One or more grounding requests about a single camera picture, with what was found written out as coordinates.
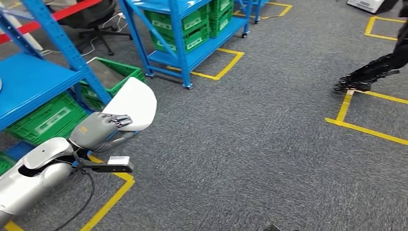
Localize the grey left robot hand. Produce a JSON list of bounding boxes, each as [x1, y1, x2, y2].
[[68, 111, 140, 154]]

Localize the white curved plastic part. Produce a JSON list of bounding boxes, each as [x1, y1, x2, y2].
[[101, 77, 158, 132]]

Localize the blue metal shelf rack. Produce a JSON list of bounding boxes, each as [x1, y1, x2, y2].
[[118, 0, 253, 90], [234, 0, 270, 25], [0, 0, 113, 162]]

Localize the grey flat board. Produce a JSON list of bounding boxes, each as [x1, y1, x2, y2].
[[87, 59, 128, 90]]

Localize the white desk panel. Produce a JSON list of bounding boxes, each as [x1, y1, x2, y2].
[[0, 9, 44, 52]]

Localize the black office chair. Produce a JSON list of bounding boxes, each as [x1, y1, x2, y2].
[[48, 0, 134, 57]]

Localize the long red barrier belt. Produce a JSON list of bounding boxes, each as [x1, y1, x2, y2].
[[0, 0, 103, 45]]

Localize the white grey equipment case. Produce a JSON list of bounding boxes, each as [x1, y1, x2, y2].
[[345, 0, 400, 15]]

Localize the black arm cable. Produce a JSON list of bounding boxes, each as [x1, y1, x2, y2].
[[52, 167, 96, 231]]

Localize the white cable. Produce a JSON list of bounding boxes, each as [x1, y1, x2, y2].
[[39, 12, 127, 59]]

